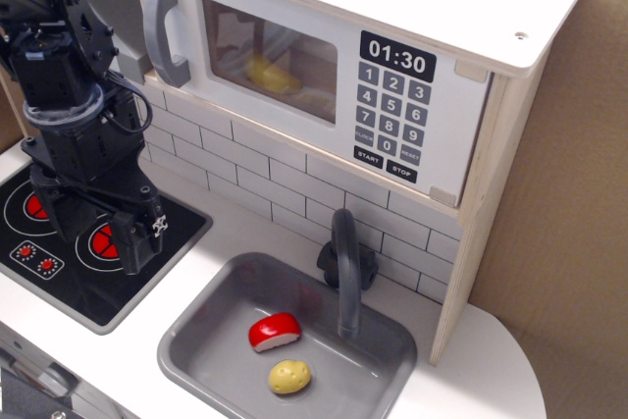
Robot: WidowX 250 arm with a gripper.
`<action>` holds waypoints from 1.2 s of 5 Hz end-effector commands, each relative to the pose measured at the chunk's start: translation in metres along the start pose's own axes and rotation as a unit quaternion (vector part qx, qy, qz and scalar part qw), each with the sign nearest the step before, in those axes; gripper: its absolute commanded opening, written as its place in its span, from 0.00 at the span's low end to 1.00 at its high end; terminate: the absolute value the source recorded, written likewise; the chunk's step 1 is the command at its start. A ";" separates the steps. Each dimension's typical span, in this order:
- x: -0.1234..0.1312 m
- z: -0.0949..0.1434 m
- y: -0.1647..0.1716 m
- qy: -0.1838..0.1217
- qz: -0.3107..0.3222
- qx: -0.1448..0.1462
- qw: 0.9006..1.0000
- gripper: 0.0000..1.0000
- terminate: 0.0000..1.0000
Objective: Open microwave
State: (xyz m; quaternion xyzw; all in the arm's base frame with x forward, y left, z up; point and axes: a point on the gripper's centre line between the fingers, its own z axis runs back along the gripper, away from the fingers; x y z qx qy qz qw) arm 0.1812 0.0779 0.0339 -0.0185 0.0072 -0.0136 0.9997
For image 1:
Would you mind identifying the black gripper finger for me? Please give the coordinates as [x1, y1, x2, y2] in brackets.
[110, 212, 168, 275]
[31, 178, 98, 241]

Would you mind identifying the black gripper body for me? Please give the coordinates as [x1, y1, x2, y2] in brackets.
[21, 136, 165, 223]

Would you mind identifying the white toy microwave door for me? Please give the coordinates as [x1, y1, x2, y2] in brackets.
[144, 0, 492, 207]

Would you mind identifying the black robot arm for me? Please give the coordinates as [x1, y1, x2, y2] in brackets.
[1, 0, 167, 275]

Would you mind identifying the white wooden microwave cabinet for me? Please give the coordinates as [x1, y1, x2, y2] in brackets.
[146, 0, 577, 364]

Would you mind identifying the black toy stovetop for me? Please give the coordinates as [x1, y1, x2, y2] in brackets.
[1, 168, 212, 335]

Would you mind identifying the grey toy sink basin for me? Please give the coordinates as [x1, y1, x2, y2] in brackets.
[158, 253, 417, 418]

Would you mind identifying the red toy cheese wedge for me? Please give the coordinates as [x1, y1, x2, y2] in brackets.
[248, 312, 301, 352]

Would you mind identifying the yellow toy banana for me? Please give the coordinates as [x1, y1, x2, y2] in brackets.
[245, 53, 302, 94]

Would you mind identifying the yellow toy potato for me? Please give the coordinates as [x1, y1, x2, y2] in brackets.
[268, 359, 311, 394]

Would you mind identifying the grey toy faucet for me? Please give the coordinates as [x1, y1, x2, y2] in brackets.
[317, 208, 379, 340]

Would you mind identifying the brown cardboard panel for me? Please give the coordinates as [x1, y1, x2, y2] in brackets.
[471, 0, 627, 418]

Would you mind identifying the silver oven front handle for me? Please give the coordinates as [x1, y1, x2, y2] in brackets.
[1, 325, 136, 418]

